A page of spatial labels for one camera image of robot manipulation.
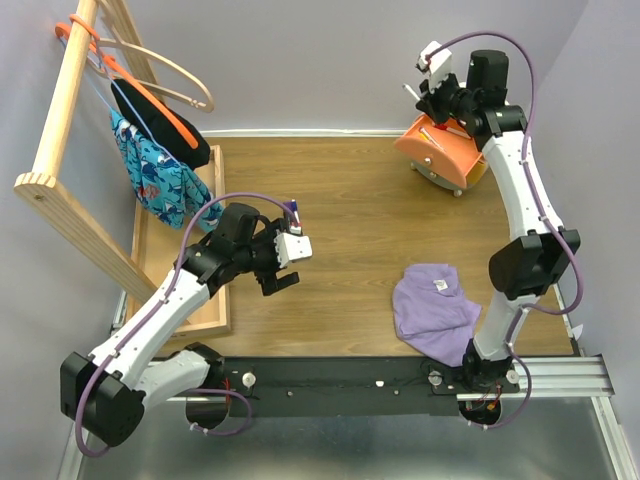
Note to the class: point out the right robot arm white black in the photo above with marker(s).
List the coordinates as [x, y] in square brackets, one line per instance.
[540, 247]

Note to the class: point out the purple black highlighter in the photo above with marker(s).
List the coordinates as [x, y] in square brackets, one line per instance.
[291, 206]

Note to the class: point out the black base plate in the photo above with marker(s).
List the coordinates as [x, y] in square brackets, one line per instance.
[283, 387]

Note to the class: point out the black garment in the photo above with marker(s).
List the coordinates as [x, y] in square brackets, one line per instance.
[140, 112]

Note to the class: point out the yellow white pen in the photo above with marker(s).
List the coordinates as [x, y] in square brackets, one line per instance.
[428, 136]

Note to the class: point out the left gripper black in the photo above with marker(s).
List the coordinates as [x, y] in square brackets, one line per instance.
[268, 279]

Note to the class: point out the orange top drawer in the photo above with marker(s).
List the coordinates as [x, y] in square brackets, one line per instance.
[445, 154]

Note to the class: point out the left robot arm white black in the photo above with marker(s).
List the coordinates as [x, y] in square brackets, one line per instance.
[107, 392]

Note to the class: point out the grey bottom drawer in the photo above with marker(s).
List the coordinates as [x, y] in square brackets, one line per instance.
[436, 179]

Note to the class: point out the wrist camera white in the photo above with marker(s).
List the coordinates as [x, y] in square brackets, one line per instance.
[291, 248]
[435, 64]

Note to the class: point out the blue shark pattern garment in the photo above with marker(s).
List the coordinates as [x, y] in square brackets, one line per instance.
[168, 189]

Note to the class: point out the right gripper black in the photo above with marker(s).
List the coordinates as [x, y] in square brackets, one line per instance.
[428, 99]

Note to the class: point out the aluminium rail frame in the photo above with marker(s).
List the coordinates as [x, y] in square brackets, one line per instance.
[538, 377]

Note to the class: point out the red capped white marker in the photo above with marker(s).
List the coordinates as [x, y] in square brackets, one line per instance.
[453, 130]

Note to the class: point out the purple cloth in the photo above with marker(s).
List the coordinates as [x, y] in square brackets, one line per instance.
[432, 313]

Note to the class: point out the wooden clothes rack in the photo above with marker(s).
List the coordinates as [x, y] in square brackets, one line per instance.
[47, 284]

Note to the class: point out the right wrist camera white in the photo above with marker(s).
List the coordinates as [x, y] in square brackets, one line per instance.
[435, 64]

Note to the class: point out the wooden hanger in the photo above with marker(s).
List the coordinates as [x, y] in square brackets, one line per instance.
[124, 37]

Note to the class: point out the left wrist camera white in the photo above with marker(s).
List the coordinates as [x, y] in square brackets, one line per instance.
[291, 248]

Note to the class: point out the orange hanger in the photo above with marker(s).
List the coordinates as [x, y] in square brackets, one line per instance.
[108, 65]

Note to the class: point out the blue capped white marker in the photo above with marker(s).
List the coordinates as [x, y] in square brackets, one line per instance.
[297, 228]

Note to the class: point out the white grey marker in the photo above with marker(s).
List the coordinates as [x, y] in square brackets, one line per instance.
[411, 92]

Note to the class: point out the wooden tray base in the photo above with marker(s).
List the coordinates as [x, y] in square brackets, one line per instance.
[155, 246]

